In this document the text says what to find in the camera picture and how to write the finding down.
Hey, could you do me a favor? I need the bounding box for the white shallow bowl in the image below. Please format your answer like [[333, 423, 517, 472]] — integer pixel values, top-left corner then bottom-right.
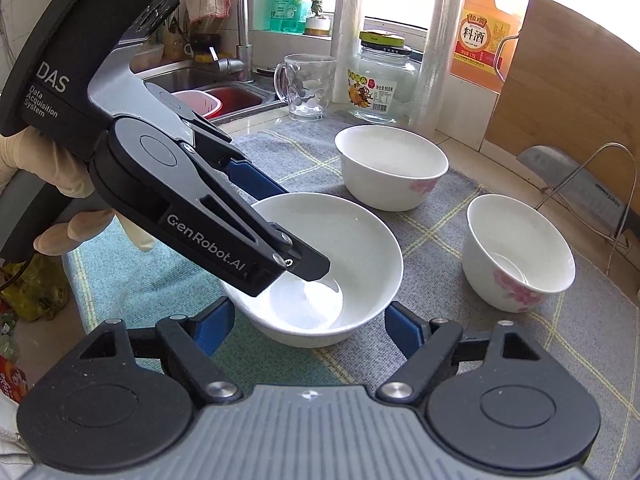
[[221, 193, 404, 348]]

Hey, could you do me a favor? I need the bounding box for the gloved left hand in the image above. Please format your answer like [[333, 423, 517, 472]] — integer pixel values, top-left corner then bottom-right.
[[1, 127, 155, 262]]

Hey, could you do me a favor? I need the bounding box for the red white colander basket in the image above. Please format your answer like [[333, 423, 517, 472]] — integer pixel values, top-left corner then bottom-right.
[[172, 90, 222, 119]]

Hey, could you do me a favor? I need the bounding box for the steel sink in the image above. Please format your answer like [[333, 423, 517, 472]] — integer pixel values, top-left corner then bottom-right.
[[137, 61, 283, 125]]

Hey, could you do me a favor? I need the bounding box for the metal faucet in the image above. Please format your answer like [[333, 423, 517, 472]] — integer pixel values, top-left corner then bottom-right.
[[196, 0, 254, 84]]

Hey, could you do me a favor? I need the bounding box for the teal cloth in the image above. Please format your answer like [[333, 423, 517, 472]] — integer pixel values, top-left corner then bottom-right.
[[62, 221, 354, 393]]

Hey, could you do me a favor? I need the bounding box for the glass mug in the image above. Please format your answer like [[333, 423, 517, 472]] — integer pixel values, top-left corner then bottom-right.
[[273, 53, 336, 120]]

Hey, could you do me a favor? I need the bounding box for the small white bowl pink flower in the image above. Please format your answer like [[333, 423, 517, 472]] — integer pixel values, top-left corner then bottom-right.
[[461, 194, 576, 313]]

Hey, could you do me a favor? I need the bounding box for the small potted plant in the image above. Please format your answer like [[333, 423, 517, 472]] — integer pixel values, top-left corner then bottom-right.
[[304, 0, 331, 37]]

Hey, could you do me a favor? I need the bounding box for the grey checked mat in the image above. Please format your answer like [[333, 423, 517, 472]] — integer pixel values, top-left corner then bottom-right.
[[215, 110, 639, 479]]

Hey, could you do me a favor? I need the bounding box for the white bag roll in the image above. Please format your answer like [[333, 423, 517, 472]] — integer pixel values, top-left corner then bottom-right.
[[330, 0, 363, 104]]

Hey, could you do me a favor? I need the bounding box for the large glass jar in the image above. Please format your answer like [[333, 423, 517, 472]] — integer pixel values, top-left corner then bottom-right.
[[347, 29, 419, 125]]

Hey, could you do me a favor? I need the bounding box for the plastic wrap roll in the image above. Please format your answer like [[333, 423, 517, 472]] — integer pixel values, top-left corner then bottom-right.
[[409, 0, 464, 136]]

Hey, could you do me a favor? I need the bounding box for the bamboo cutting board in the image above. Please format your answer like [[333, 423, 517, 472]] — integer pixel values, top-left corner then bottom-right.
[[485, 0, 639, 198]]

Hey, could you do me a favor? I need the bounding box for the orange cooking wine jug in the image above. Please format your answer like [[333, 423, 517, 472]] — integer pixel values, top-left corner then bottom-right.
[[450, 0, 528, 92]]

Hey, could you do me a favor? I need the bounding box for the wire rack stand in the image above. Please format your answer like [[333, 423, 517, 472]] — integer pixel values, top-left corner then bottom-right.
[[530, 142, 639, 275]]

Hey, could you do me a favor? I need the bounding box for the kitchen knife black handle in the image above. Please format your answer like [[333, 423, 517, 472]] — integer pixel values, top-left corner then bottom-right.
[[516, 145, 625, 234]]

